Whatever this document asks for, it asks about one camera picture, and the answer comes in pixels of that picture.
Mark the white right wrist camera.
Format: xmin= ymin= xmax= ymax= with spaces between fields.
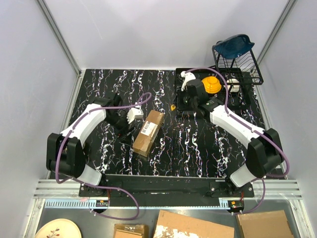
xmin=180 ymin=71 xmax=196 ymax=91

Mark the yellow utility knife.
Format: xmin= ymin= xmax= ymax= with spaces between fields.
xmin=170 ymin=104 xmax=176 ymax=111

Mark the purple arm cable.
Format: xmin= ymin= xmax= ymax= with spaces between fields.
xmin=186 ymin=67 xmax=291 ymax=214
xmin=54 ymin=92 xmax=152 ymax=222

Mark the cardboard box at corner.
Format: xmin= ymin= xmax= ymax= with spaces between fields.
xmin=236 ymin=210 xmax=294 ymax=238

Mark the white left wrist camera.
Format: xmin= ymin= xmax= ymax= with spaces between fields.
xmin=127 ymin=108 xmax=144 ymax=124

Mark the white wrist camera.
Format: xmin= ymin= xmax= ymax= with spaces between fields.
xmin=127 ymin=108 xmax=144 ymax=124
xmin=180 ymin=71 xmax=196 ymax=91

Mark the flat cardboard sheet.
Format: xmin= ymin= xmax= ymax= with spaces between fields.
xmin=153 ymin=210 xmax=234 ymax=238

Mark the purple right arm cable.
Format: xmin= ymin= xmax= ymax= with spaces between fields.
xmin=186 ymin=67 xmax=291 ymax=214

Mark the black drain tray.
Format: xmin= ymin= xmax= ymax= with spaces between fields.
xmin=174 ymin=68 xmax=252 ymax=111

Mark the yellow plastic cup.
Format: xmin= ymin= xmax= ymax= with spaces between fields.
xmin=202 ymin=76 xmax=221 ymax=94

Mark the blue bowl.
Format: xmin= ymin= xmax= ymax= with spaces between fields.
xmin=218 ymin=34 xmax=255 ymax=59

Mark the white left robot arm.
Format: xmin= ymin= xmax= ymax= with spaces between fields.
xmin=46 ymin=94 xmax=133 ymax=196

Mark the small cardboard box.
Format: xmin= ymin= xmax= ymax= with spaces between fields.
xmin=113 ymin=224 xmax=149 ymax=238

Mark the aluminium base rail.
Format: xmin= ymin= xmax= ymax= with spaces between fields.
xmin=30 ymin=178 xmax=248 ymax=209

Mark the brown cardboard express box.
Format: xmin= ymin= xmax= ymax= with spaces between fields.
xmin=132 ymin=110 xmax=164 ymax=157

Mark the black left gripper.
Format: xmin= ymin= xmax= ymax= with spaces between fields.
xmin=105 ymin=111 xmax=137 ymax=145

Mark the white small cup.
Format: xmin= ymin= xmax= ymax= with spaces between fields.
xmin=226 ymin=78 xmax=240 ymax=93

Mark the black wire dish rack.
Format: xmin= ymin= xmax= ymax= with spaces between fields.
xmin=212 ymin=46 xmax=264 ymax=88

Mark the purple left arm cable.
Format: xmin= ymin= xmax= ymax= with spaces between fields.
xmin=54 ymin=92 xmax=152 ymax=222

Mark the patterned ceramic plate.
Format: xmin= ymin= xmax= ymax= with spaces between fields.
xmin=35 ymin=219 xmax=82 ymax=238

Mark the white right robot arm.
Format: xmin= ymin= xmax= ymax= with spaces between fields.
xmin=176 ymin=79 xmax=285 ymax=197

